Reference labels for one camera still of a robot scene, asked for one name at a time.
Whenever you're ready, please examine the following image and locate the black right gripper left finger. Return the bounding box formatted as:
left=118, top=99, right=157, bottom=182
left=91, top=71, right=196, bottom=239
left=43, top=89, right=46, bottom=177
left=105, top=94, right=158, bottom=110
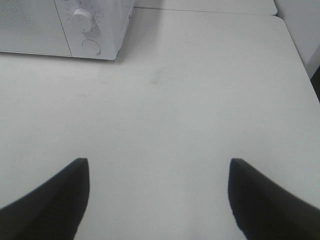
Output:
left=0, top=158, right=90, bottom=240

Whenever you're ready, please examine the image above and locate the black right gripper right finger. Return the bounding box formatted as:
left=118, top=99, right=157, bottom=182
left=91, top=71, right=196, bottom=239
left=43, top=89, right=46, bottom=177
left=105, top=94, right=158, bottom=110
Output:
left=227, top=158, right=320, bottom=240

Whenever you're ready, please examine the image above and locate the round white door button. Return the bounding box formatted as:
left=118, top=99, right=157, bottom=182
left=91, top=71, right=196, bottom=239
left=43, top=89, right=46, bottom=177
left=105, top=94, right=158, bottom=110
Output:
left=82, top=39, right=101, bottom=56

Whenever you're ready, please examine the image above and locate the white microwave door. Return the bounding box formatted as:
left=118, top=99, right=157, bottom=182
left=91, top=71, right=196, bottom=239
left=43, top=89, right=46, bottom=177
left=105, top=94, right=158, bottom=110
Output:
left=0, top=0, right=71, bottom=57

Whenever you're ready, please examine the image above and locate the white timer knob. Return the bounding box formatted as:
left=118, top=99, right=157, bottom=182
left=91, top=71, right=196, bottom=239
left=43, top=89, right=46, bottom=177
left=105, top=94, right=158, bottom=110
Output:
left=71, top=8, right=95, bottom=33

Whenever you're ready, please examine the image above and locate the white microwave oven body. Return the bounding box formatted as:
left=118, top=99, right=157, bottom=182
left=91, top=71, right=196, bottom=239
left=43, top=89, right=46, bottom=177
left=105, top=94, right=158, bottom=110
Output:
left=48, top=0, right=136, bottom=60

